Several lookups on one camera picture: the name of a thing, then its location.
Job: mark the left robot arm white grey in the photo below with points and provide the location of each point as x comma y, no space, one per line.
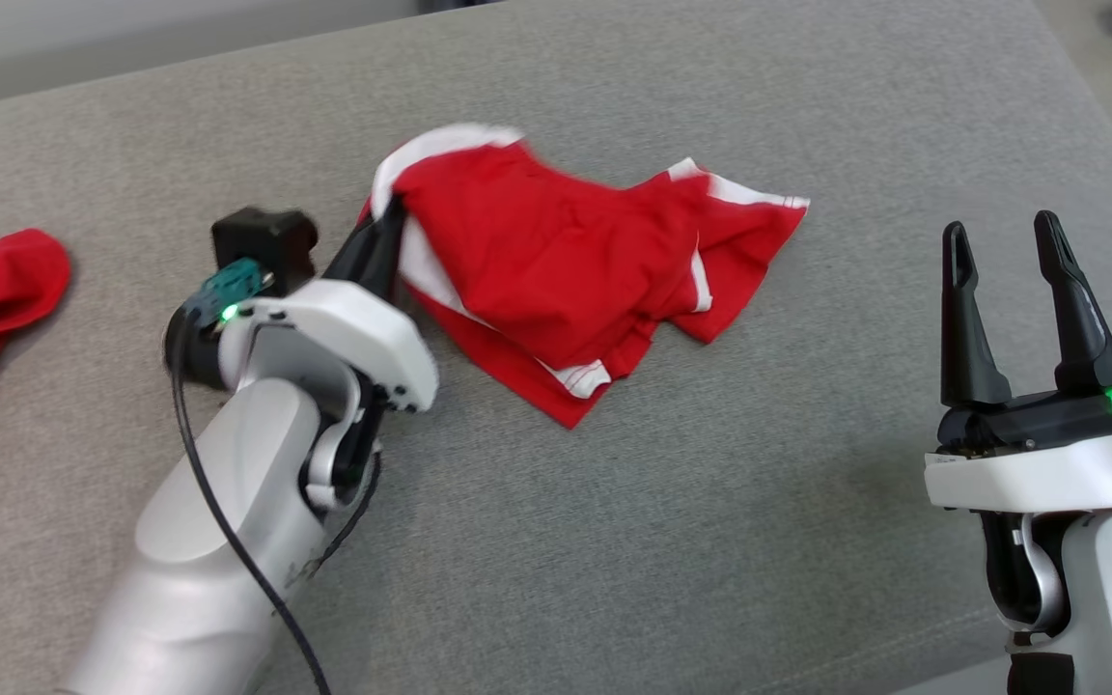
228,483

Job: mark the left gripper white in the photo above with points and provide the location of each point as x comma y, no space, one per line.
363,333

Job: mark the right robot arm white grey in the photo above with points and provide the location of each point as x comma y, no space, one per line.
1106,598

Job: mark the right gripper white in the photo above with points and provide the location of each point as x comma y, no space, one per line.
1029,473

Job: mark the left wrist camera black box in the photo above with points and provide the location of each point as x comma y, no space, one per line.
262,241

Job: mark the red shorts wide white band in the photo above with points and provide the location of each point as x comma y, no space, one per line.
537,251

